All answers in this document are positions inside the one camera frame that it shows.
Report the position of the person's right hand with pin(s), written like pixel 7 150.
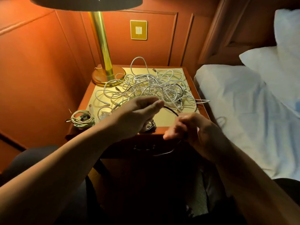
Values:
pixel 196 133

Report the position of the person's left hand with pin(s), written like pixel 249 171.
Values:
pixel 133 119

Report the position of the person's left thumb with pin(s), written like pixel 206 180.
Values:
pixel 146 99

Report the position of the person's right fingers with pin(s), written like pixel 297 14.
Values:
pixel 178 128

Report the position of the person's left forearm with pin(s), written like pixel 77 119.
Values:
pixel 58 168

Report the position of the person's right forearm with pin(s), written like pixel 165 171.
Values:
pixel 248 189

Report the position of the yellow table mat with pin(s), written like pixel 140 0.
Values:
pixel 166 118

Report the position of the wooden nightstand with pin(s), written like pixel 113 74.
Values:
pixel 150 175

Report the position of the bed with white sheet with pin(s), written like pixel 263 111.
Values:
pixel 236 110

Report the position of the brass table lamp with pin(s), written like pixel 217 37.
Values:
pixel 100 42

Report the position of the white pillow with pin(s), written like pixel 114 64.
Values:
pixel 287 28
pixel 264 67

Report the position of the wooden headboard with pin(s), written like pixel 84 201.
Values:
pixel 243 25

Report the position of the person's right leg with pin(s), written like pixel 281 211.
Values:
pixel 288 189

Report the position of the person's leg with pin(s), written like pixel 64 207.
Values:
pixel 30 156
pixel 288 189

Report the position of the person's left leg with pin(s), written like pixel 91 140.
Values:
pixel 30 156

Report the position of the gold wall switch plate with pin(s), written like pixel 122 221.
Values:
pixel 138 30

